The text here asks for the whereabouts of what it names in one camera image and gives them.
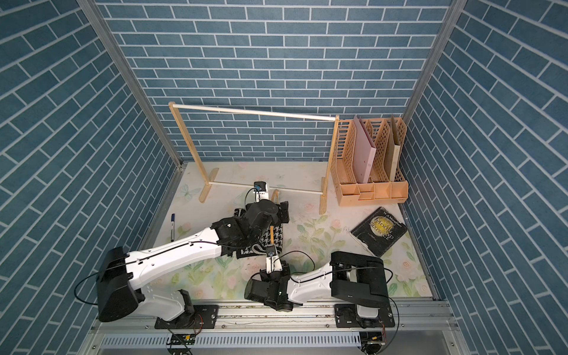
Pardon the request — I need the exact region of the blue marker pen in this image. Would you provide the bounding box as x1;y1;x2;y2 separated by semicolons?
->
170;214;175;243

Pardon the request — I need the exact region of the orange clothes hanger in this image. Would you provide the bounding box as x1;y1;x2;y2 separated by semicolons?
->
269;189;280;245

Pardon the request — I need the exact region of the wooden clothes rack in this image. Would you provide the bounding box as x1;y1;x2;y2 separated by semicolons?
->
169;102;340;214

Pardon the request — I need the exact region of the black white houndstooth scarf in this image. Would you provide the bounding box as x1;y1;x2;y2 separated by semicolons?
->
236;224;283;259

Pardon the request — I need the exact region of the floral table mat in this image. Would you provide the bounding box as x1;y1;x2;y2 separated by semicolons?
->
132;160;433;301

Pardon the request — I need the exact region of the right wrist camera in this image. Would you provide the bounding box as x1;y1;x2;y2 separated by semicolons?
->
266;244;283;274

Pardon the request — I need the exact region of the tan folder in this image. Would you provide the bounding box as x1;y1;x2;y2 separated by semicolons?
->
384;116;402;181

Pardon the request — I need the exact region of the pink folder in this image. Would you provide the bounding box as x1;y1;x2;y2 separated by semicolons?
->
353;116;376;183

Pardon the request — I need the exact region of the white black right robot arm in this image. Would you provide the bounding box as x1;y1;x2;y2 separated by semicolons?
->
244;251;396;328

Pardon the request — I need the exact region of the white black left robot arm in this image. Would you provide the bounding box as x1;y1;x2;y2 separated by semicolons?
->
92;199;289;329

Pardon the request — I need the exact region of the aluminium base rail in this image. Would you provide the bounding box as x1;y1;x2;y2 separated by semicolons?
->
80;299;468;354

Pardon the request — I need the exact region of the black book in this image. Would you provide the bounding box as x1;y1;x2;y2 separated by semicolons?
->
351;207;408;257

